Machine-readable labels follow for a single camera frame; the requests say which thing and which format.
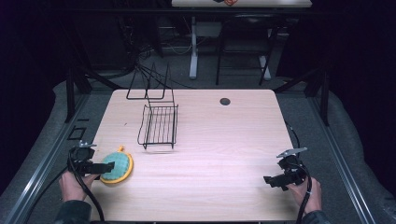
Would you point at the black chair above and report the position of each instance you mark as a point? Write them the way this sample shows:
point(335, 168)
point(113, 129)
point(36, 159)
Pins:
point(243, 34)

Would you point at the orange object on desk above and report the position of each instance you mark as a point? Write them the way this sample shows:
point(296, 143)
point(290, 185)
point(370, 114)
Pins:
point(230, 2)

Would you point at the aluminium floor rail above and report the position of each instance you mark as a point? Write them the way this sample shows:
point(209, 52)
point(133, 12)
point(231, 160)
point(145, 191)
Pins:
point(342, 168)
point(40, 174)

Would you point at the round teal yellow-rimmed pot holder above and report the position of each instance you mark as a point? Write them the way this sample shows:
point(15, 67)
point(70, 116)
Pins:
point(120, 165)

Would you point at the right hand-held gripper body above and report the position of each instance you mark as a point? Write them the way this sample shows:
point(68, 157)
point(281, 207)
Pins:
point(292, 169)

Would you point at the white desk with white legs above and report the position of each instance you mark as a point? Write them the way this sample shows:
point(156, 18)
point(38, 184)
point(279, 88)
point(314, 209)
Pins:
point(193, 46)

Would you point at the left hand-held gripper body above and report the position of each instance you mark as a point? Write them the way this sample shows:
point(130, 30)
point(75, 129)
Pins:
point(81, 154)

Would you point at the person's left hand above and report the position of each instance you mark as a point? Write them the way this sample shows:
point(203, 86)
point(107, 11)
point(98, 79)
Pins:
point(73, 186)

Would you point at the person's right hand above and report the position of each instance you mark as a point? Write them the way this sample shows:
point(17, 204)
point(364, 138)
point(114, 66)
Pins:
point(306, 196)

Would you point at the dark round table grommet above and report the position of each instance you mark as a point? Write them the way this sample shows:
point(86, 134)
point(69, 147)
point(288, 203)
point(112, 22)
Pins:
point(224, 101)

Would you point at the black square floor bracket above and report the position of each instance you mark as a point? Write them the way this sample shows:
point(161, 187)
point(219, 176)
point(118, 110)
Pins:
point(76, 133)

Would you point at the black metal frame stand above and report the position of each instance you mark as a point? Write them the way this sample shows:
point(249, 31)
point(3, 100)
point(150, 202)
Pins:
point(323, 93)
point(70, 93)

